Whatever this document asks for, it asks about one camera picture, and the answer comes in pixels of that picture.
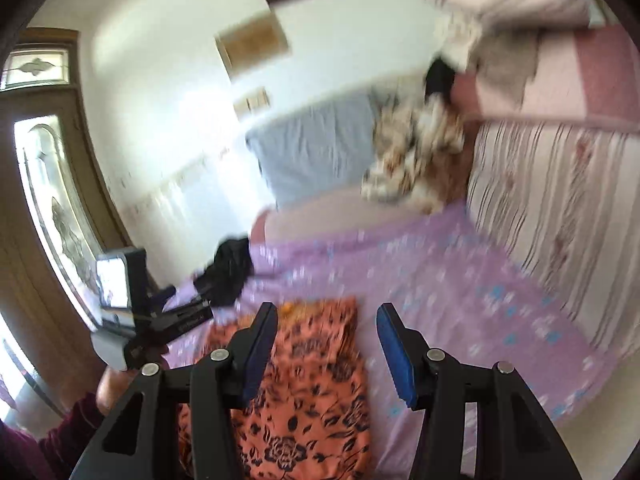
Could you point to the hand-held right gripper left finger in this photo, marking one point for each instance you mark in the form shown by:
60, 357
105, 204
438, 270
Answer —
262, 350

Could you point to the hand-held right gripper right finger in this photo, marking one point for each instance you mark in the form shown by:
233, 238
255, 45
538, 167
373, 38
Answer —
397, 355

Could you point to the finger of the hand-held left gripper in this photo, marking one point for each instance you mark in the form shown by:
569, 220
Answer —
187, 309

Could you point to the orange black floral garment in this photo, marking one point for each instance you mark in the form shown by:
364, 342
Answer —
310, 360

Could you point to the person's left forearm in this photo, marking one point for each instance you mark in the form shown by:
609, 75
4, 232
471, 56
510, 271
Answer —
45, 445

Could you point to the person's left hand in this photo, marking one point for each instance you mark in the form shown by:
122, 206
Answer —
112, 390

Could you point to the purple floral bedsheet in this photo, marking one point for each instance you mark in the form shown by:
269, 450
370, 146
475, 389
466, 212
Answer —
450, 285

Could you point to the wooden door with glass panes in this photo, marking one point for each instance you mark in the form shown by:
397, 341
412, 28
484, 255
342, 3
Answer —
50, 200

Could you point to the pink checked mattress cover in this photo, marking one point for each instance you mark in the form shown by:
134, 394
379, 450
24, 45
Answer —
325, 222

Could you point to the brown white floral cloth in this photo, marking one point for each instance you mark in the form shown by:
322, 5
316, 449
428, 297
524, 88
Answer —
415, 155

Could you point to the grey blue pillow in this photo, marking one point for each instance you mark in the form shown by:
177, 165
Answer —
315, 150

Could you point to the pink striped quilt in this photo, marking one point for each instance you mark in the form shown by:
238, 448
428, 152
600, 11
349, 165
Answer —
550, 200

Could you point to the small black cloth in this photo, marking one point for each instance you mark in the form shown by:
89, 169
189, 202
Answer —
440, 77

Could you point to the beige cloth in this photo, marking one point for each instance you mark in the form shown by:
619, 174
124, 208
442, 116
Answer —
505, 67

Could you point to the white patterned cloth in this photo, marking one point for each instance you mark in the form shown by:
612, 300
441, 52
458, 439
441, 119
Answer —
457, 42

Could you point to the pink blanket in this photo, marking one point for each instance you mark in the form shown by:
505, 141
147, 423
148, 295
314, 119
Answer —
575, 80

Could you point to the beige wall switch plate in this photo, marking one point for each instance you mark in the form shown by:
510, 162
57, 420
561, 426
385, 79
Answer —
252, 102

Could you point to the wooden picture frame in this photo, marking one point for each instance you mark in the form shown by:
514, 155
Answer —
252, 45

